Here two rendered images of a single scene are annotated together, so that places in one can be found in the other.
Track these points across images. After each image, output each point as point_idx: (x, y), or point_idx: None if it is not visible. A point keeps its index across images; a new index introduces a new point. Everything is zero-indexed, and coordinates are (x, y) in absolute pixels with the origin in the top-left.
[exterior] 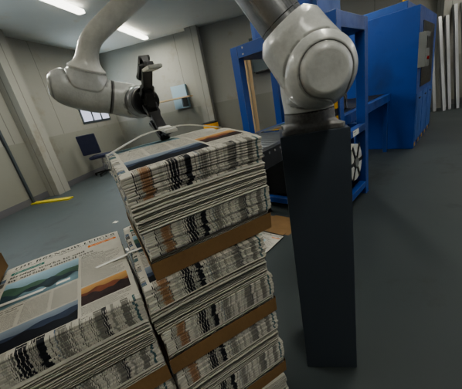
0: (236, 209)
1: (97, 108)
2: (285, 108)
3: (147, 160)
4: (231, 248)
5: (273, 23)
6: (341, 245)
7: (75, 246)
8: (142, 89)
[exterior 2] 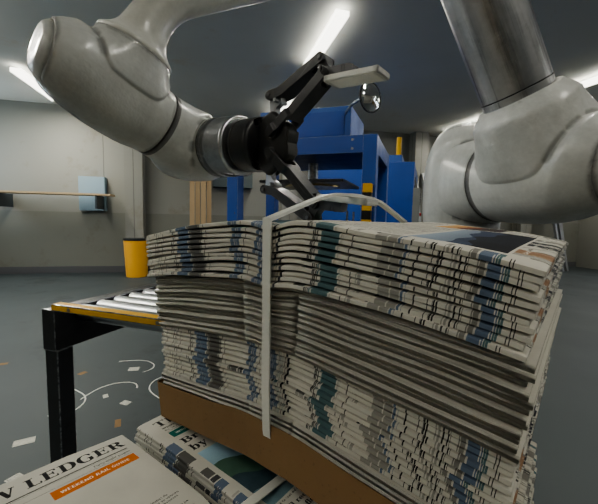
0: (542, 382)
1: (135, 131)
2: (438, 219)
3: (468, 239)
4: (522, 478)
5: (531, 85)
6: None
7: None
8: (288, 116)
